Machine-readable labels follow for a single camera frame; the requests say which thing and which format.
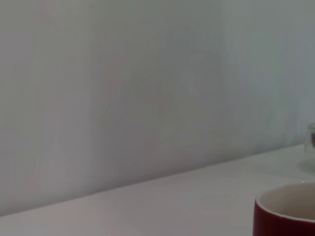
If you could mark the double-wall glass cup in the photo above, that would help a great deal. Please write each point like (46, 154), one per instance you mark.
(310, 147)

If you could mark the red ceramic mug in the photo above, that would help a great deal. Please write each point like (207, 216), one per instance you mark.
(270, 221)

